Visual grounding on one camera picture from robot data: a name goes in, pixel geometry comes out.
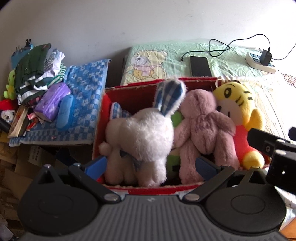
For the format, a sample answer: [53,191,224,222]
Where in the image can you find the black charger adapter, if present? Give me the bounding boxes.
[259,48,272,66]

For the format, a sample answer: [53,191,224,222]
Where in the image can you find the yellow tiger plush red shirt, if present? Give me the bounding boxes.
[213,81,265,169]

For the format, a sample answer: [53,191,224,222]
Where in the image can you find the black charging cable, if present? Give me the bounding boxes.
[179,34,271,63]

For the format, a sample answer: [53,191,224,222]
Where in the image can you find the purple tissue pack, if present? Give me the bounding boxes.
[34,82,71,122]

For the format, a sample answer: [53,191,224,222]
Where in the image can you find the pink plush bear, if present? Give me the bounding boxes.
[174,89,240,185]

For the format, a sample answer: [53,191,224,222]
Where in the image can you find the pile of folded clothes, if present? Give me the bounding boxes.
[14,43,66,105]

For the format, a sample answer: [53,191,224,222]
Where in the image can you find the cartoon bear bed sheet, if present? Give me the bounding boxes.
[121,42,295,139]

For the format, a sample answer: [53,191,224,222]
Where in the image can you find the green frog plush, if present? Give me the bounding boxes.
[3,69,16,100]

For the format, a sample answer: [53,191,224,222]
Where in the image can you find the white bear plush blue bow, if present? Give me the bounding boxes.
[98,102,137,186]

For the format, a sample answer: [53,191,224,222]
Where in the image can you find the blue plastic case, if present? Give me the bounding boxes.
[56,94,75,132]

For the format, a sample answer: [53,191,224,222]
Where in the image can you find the brown cardboard box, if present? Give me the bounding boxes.
[0,129,47,220]

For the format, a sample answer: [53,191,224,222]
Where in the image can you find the stack of books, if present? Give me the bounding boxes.
[8,105,39,138]

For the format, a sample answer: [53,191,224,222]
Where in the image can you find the white power strip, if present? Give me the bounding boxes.
[246,52,276,74]

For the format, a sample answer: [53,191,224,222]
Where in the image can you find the green mushroom cap plush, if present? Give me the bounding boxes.
[165,111,185,180]

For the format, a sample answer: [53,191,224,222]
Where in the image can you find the blue checkered towel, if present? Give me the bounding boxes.
[9,59,110,147]

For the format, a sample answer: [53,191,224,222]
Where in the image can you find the red cardboard box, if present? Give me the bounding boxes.
[92,76,271,196]

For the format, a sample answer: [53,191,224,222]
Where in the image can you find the red hat santa plush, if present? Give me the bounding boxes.
[0,99,18,124]

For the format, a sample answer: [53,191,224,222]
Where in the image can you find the black cylinder bottle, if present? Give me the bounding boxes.
[0,118,11,133]

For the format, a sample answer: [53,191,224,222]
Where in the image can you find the black smartphone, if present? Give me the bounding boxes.
[190,56,212,77]

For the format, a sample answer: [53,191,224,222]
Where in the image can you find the white rabbit plush plaid ears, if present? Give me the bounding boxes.
[119,79,187,187]

